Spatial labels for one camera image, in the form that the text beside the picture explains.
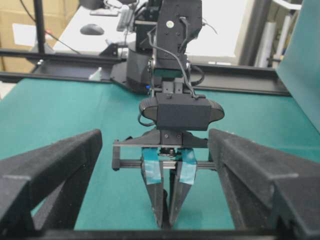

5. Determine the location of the black keyboard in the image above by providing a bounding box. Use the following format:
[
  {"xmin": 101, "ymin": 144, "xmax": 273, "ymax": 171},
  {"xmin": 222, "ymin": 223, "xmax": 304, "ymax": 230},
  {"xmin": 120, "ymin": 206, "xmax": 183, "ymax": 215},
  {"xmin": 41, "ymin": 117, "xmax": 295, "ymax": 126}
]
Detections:
[{"xmin": 116, "ymin": 8, "xmax": 131, "ymax": 32}]

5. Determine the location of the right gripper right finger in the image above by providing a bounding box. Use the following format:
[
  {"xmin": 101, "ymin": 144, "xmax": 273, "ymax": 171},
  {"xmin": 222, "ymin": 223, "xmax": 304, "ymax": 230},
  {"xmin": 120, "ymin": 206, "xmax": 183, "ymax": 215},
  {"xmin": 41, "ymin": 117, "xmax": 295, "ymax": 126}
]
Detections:
[{"xmin": 208, "ymin": 129, "xmax": 320, "ymax": 240}]

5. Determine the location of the green table cloth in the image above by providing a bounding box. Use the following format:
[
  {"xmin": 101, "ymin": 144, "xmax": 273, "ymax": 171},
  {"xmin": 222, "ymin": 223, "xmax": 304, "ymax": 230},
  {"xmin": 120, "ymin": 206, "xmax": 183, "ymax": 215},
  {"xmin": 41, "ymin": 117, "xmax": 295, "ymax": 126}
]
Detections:
[{"xmin": 0, "ymin": 79, "xmax": 320, "ymax": 230}]

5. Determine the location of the black computer mouse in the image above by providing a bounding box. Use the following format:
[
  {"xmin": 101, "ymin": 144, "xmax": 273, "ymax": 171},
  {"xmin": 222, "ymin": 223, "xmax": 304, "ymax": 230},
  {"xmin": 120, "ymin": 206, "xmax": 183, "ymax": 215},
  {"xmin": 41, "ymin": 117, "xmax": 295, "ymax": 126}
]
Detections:
[{"xmin": 80, "ymin": 23, "xmax": 105, "ymax": 36}]

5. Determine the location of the black vertical stand pole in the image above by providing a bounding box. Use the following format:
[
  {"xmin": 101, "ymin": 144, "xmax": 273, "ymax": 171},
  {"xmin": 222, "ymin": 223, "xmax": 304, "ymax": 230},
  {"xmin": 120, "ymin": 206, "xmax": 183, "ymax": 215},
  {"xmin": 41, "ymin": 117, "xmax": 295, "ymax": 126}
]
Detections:
[{"xmin": 33, "ymin": 0, "xmax": 55, "ymax": 54}]

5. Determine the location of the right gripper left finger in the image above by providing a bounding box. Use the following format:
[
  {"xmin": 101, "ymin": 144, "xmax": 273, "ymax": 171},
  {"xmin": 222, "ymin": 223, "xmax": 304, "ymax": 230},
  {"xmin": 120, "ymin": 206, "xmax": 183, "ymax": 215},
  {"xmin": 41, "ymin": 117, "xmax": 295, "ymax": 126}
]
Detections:
[{"xmin": 0, "ymin": 129, "xmax": 103, "ymax": 233}]

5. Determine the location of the cardboard box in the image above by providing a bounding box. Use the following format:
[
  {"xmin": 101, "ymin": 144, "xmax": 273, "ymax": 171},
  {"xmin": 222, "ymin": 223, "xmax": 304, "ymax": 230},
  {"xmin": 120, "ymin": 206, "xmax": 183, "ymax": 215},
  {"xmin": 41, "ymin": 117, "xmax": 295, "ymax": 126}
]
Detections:
[{"xmin": 0, "ymin": 0, "xmax": 83, "ymax": 73}]

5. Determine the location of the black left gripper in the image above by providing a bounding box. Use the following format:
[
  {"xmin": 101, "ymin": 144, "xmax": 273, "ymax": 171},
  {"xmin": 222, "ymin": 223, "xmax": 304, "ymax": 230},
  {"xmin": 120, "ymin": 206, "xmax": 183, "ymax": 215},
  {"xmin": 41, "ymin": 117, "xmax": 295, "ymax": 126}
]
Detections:
[{"xmin": 111, "ymin": 128, "xmax": 208, "ymax": 227}]

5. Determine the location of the black aluminium frame rail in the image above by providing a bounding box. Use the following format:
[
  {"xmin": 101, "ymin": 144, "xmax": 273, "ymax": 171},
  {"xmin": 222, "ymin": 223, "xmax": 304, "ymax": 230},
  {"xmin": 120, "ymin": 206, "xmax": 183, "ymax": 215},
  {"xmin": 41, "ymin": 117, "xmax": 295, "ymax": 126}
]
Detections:
[{"xmin": 0, "ymin": 48, "xmax": 291, "ymax": 97}]

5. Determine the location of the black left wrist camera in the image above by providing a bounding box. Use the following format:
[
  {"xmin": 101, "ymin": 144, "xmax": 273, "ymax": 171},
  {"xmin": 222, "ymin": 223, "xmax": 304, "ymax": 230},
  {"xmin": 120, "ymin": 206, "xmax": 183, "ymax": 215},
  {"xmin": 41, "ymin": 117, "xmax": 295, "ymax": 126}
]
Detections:
[{"xmin": 139, "ymin": 93, "xmax": 225, "ymax": 131}]

